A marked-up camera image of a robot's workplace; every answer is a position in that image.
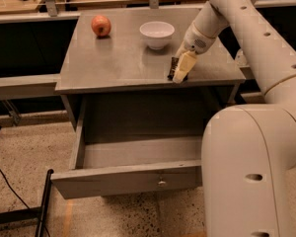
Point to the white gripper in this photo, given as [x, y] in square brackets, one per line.
[196, 40]

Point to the clear sanitizer pump bottle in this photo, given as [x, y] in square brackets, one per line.
[240, 59]

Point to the grey wooden drawer cabinet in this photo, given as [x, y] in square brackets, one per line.
[159, 111]

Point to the black metal stand frame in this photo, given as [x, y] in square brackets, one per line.
[38, 213]

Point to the open grey top drawer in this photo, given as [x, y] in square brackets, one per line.
[104, 165]

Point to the white ceramic bowl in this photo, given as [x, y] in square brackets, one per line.
[156, 34]

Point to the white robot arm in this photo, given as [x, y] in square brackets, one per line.
[247, 149]

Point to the red apple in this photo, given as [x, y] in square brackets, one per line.
[101, 26]

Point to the metal drawer knob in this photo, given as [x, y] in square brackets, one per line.
[162, 184]

